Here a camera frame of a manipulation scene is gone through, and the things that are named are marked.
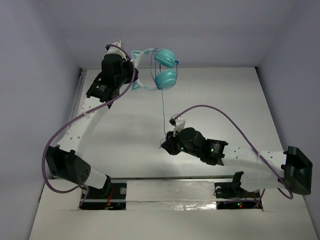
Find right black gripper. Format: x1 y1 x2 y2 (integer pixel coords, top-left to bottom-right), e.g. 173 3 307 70
161 126 201 158

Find thin blue headphone cable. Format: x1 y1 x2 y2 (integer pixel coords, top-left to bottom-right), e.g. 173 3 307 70
149 47 180 151

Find teal cat ear headphones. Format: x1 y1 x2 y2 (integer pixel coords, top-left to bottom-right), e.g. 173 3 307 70
131 48 179 91

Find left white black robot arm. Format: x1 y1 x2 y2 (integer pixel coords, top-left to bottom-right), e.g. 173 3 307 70
41 53 139 197

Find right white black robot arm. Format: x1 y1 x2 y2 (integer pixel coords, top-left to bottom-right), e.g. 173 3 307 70
160 127 313 197

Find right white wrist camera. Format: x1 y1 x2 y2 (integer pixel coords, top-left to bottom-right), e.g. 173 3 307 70
169 113 186 137

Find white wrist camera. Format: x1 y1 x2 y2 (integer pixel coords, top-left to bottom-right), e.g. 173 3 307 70
169 113 186 137
105 40 126 59

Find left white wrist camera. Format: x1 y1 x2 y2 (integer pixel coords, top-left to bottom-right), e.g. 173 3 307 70
105 40 126 59

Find left aluminium side rail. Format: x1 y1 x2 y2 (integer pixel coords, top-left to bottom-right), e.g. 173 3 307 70
45 70 88 183

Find aluminium rail with foam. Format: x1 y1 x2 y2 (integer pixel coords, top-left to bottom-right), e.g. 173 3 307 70
79 178 263 211

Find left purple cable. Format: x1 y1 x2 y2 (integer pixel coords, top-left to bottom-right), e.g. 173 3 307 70
41 44 139 208

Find purple cable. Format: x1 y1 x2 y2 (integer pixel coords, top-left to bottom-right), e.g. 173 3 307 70
174 104 294 209
41 44 139 208

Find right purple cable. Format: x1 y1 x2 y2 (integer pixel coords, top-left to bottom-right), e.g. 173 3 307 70
174 104 294 209

